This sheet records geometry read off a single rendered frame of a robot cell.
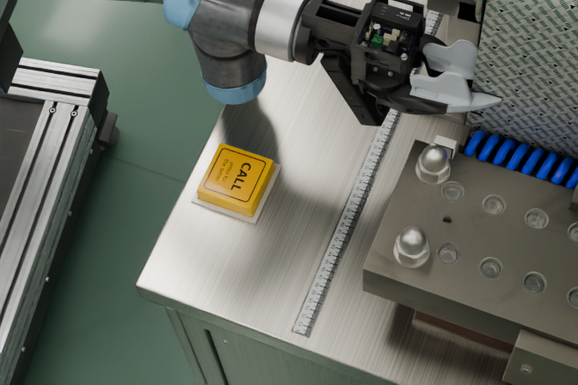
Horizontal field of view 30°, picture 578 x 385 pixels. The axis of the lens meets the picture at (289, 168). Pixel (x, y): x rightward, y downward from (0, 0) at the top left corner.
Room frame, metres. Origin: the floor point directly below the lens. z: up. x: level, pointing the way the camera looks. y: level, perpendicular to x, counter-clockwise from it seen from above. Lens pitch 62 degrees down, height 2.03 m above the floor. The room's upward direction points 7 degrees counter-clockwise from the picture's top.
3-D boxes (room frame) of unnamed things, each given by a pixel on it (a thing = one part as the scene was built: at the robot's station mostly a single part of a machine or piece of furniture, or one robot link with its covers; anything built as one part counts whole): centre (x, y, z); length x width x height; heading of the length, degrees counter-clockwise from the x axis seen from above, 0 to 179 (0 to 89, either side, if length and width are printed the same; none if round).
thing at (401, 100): (0.58, -0.13, 1.09); 0.09 x 0.05 x 0.02; 61
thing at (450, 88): (0.57, -0.17, 1.11); 0.09 x 0.03 x 0.06; 61
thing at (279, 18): (0.67, -0.02, 1.11); 0.08 x 0.05 x 0.08; 152
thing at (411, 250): (0.43, -0.11, 1.05); 0.04 x 0.04 x 0.04
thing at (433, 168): (0.52, -0.15, 1.05); 0.04 x 0.04 x 0.04
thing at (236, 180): (0.60, 0.06, 0.91); 0.07 x 0.07 x 0.02; 62
